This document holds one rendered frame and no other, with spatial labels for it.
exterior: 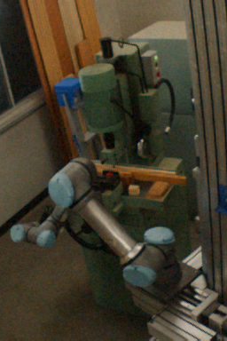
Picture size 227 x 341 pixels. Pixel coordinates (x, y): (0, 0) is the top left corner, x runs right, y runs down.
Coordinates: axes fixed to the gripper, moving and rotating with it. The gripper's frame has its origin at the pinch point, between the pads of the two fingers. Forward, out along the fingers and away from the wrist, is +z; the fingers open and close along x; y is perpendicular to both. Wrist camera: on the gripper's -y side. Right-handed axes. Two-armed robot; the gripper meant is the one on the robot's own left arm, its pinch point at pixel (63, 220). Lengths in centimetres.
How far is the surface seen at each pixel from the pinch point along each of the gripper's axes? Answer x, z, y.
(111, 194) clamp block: 19.3, 10.5, -15.4
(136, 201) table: 28.1, 21.3, -12.9
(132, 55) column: 16, 22, -85
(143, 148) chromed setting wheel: 20, 37, -38
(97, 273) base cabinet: -6, 48, 40
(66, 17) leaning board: -111, 129, -135
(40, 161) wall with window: -124, 132, -11
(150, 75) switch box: 20, 36, -77
